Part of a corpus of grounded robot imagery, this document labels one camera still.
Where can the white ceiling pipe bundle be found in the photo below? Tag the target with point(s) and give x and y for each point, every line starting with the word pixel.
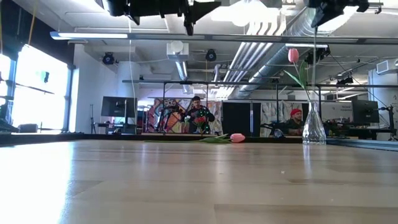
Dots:
pixel 248 53

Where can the black partition panel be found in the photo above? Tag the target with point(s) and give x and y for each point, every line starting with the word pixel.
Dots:
pixel 239 118

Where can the black background rig frame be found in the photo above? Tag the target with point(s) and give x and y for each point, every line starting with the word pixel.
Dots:
pixel 217 82

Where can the black track light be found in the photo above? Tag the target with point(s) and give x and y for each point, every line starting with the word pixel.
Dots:
pixel 320 54

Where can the white wall unit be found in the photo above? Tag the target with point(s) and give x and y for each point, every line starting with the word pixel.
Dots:
pixel 387 66

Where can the clear glass vase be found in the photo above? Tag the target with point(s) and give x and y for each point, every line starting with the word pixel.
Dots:
pixel 314 130

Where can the colourful wall mural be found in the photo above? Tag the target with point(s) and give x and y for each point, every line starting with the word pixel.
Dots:
pixel 158 118

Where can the white ceiling unit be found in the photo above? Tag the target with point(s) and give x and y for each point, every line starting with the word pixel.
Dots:
pixel 177 51

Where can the black ceiling spotlight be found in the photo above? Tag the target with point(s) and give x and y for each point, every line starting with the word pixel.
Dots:
pixel 211 55
pixel 108 58

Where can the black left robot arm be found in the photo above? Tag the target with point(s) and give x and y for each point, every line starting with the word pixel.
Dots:
pixel 116 7

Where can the person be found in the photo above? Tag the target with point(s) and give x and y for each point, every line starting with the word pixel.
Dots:
pixel 196 104
pixel 295 119

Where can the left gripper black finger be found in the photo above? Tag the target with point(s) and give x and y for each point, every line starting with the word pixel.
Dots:
pixel 200 15
pixel 202 5

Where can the black monitor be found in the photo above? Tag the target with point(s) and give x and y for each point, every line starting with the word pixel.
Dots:
pixel 118 106
pixel 365 111

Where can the silver air duct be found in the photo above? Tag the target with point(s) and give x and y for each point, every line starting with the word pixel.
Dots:
pixel 280 59

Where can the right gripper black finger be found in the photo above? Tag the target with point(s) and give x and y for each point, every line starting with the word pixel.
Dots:
pixel 329 15
pixel 323 9

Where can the overhead light bar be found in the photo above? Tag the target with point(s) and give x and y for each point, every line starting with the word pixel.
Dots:
pixel 93 35

